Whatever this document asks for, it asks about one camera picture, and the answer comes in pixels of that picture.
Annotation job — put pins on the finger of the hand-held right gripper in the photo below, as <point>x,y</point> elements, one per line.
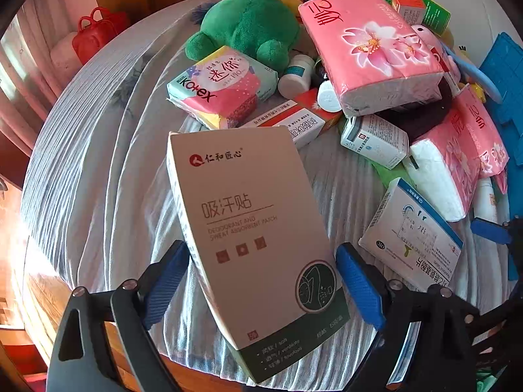
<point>490,230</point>

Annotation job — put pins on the pink floral tissue pack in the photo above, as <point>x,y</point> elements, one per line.
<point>367,49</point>
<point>457,159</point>

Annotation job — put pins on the grey striped cloth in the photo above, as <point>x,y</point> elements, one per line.
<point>102,151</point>

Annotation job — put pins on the white plastic tube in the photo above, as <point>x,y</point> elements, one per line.
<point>486,200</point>

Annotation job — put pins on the small white blue medicine box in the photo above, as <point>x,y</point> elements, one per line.
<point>374,141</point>

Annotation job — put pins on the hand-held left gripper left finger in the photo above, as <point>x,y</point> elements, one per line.
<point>165,281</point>

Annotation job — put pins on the red plastic basket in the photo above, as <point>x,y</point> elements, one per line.
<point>100,36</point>

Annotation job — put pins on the green and yellow plush toy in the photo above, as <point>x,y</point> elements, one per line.
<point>245,20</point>

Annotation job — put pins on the flat white blue medicine box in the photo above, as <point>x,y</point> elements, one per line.
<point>408,232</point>

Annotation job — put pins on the white bottle ribbed cap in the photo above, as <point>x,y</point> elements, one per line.
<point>329,98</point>

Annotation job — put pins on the blue plastic crate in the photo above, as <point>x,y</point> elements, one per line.
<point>504,77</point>

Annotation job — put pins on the beige and green box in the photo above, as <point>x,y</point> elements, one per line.
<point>245,232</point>

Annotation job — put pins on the red white medicine box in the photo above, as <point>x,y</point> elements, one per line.
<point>286,124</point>

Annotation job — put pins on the pink plush toy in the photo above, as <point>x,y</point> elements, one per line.
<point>429,49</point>

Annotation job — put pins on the wooden desktop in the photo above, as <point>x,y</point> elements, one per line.
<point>49,290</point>

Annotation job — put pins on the white pink sanitary pad pack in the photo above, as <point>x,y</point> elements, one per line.
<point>220,85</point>

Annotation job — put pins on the white pill bottle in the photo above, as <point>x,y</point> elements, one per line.
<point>296,75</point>

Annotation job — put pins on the small orange white box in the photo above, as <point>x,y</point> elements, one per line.
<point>408,6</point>

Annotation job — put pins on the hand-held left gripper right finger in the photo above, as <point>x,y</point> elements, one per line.
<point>359,284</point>

